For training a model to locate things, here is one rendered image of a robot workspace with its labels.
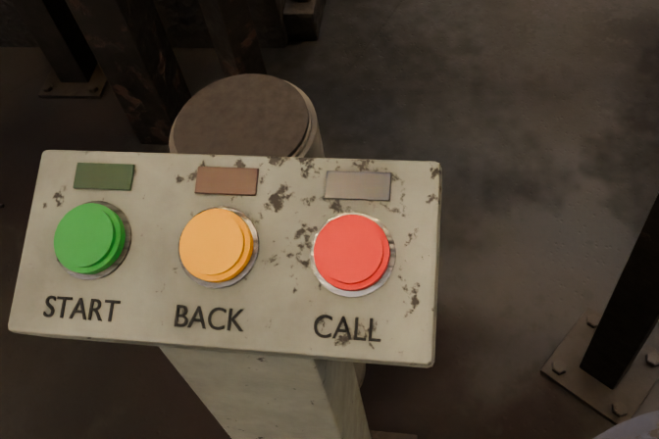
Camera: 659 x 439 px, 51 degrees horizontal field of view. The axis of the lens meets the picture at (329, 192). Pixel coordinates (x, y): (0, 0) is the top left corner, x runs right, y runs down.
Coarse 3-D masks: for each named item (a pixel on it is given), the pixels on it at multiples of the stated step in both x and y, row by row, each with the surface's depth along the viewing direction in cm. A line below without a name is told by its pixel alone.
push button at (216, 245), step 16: (192, 224) 38; (208, 224) 38; (224, 224) 37; (240, 224) 38; (192, 240) 38; (208, 240) 37; (224, 240) 37; (240, 240) 37; (192, 256) 37; (208, 256) 37; (224, 256) 37; (240, 256) 37; (192, 272) 37; (208, 272) 37; (224, 272) 37
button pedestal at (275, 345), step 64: (64, 192) 41; (128, 192) 40; (192, 192) 39; (256, 192) 39; (320, 192) 38; (128, 256) 39; (256, 256) 38; (64, 320) 39; (128, 320) 38; (192, 320) 37; (256, 320) 37; (320, 320) 36; (384, 320) 36; (192, 384) 48; (256, 384) 46; (320, 384) 44
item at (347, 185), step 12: (336, 180) 38; (348, 180) 38; (360, 180) 38; (372, 180) 38; (384, 180) 38; (336, 192) 38; (348, 192) 38; (360, 192) 38; (372, 192) 38; (384, 192) 38
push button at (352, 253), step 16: (336, 224) 36; (352, 224) 36; (368, 224) 36; (320, 240) 37; (336, 240) 36; (352, 240) 36; (368, 240) 36; (384, 240) 36; (320, 256) 36; (336, 256) 36; (352, 256) 36; (368, 256) 36; (384, 256) 36; (320, 272) 36; (336, 272) 36; (352, 272) 36; (368, 272) 36; (352, 288) 36
